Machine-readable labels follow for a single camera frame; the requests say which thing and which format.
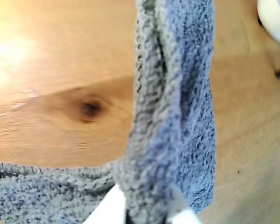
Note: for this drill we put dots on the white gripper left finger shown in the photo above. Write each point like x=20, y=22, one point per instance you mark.
x=109, y=210

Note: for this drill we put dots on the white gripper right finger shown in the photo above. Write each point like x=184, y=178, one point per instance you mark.
x=183, y=215

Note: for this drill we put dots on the grey terry cloth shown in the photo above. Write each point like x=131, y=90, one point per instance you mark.
x=177, y=93

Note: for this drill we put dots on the white rounded object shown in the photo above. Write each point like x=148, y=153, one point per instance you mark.
x=275, y=18

